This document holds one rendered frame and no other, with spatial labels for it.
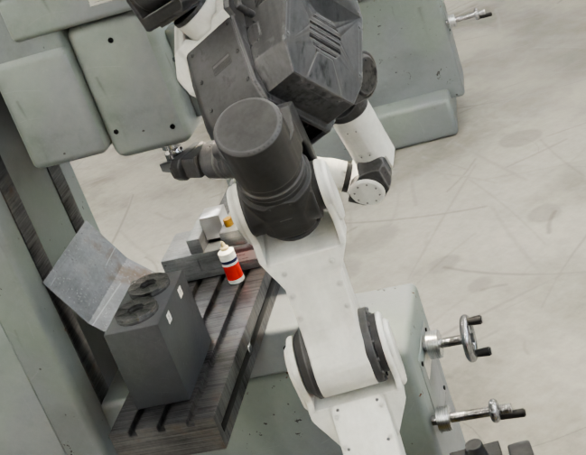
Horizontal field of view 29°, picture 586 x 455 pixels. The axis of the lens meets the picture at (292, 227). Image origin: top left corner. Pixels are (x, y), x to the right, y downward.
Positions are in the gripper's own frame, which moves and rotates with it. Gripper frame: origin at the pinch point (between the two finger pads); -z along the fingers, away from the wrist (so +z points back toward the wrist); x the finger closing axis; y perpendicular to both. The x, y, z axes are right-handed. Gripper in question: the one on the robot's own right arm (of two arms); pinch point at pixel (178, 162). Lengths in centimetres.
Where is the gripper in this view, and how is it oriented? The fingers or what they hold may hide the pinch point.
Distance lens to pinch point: 265.2
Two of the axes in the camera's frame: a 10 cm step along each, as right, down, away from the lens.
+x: -5.4, 5.1, -6.7
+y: 3.2, 8.6, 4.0
